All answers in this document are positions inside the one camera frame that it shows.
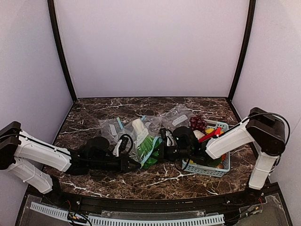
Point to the black left frame post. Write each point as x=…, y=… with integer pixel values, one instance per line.
x=60, y=50

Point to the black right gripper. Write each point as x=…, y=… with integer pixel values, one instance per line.
x=163, y=152

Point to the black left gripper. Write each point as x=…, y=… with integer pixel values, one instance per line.
x=125, y=165

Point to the black right frame post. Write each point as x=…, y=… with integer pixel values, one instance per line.
x=243, y=50

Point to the white slotted cable duct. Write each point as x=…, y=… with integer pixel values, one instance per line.
x=114, y=218

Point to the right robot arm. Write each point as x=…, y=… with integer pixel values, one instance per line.
x=270, y=131

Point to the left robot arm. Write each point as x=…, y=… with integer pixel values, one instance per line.
x=18, y=149

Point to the black frame post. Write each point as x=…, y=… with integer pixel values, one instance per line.
x=243, y=50
x=60, y=50

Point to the red chili pepper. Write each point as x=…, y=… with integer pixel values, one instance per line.
x=210, y=133

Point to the purple grape bunch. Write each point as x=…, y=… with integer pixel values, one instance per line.
x=198, y=123

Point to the light blue plastic basket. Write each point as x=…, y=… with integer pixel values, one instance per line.
x=216, y=168

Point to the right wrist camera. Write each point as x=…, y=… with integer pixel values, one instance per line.
x=167, y=137

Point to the clear zip bag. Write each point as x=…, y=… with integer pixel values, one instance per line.
x=110, y=129
x=179, y=116
x=153, y=123

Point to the white garlic bulb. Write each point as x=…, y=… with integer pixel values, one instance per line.
x=198, y=134

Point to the green white bok choy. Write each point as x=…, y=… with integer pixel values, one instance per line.
x=145, y=144

